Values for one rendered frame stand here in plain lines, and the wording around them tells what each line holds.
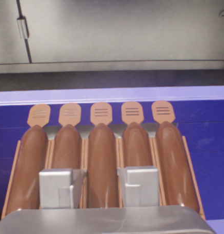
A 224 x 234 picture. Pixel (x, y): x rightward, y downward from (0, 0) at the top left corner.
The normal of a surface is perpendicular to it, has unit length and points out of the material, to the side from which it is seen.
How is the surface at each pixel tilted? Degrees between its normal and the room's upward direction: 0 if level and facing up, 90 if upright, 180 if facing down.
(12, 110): 90
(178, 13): 90
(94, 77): 0
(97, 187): 13
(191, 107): 90
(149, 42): 90
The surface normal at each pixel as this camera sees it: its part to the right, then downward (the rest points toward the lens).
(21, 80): 0.00, -0.71
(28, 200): 0.45, -0.64
